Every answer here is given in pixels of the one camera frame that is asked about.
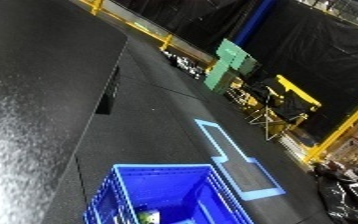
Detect green band paper cup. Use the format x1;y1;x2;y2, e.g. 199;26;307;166
136;209;164;224

